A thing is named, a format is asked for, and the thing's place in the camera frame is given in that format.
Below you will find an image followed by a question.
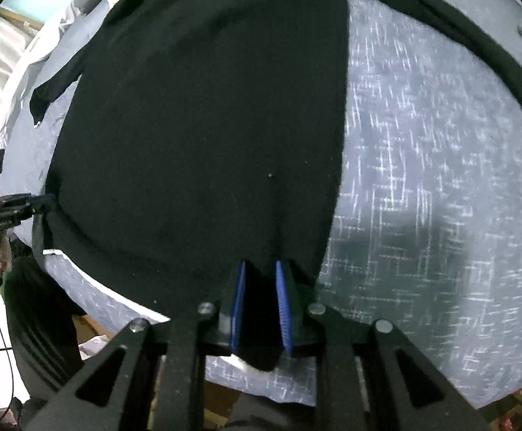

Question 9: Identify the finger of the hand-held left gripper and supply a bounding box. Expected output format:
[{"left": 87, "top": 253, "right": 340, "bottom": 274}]
[{"left": 1, "top": 192, "right": 58, "bottom": 217}]

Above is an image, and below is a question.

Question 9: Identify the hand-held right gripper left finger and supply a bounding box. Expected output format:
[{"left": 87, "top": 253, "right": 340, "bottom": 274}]
[{"left": 25, "top": 258, "right": 249, "bottom": 431}]

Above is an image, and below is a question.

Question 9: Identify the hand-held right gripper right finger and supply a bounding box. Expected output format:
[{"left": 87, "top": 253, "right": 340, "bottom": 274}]
[{"left": 274, "top": 259, "right": 491, "bottom": 431}]

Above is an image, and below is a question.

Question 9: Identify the black sweater with white trim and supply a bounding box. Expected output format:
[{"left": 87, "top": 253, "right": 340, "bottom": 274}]
[{"left": 30, "top": 0, "right": 522, "bottom": 371}]

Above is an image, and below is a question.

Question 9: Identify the person's black padded jacket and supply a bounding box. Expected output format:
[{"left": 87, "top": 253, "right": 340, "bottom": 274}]
[{"left": 4, "top": 241, "right": 89, "bottom": 398}]

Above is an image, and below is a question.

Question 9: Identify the light grey sheet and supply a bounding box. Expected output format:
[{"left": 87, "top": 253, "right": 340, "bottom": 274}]
[{"left": 0, "top": 0, "right": 93, "bottom": 138}]

